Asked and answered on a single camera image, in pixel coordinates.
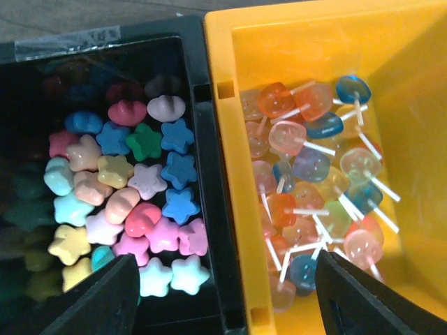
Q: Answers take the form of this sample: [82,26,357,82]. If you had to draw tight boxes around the black bin with star candies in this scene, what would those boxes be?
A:
[1,16,248,334]

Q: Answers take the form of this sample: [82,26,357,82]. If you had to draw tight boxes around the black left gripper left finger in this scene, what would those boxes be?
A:
[41,255,140,334]

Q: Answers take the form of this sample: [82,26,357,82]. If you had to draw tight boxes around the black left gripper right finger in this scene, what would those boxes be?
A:
[315,251,446,334]

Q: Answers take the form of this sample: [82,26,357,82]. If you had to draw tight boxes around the yellow bin with lollipops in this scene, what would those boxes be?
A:
[205,1,446,334]

